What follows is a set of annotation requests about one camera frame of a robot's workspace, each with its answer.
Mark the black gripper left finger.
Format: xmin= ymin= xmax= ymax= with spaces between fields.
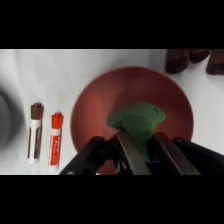
xmin=114 ymin=131 xmax=153 ymax=176

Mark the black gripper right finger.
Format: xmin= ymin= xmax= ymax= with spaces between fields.
xmin=153 ymin=131 xmax=202 ymax=176

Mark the green triangle beanbag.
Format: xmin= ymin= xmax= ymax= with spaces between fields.
xmin=106 ymin=101 xmax=167 ymax=163

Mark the pink bowl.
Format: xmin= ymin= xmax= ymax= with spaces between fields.
xmin=69 ymin=65 xmax=195 ymax=176

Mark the grey bowl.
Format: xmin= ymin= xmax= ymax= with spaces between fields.
xmin=0 ymin=89 xmax=25 ymax=152

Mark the red whiteboard marker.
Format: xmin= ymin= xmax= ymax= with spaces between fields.
xmin=47 ymin=112 xmax=65 ymax=173

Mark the brown plush toy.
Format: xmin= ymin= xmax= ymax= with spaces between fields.
xmin=163 ymin=49 xmax=224 ymax=76

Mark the brown whiteboard marker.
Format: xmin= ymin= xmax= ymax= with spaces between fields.
xmin=26 ymin=102 xmax=45 ymax=166

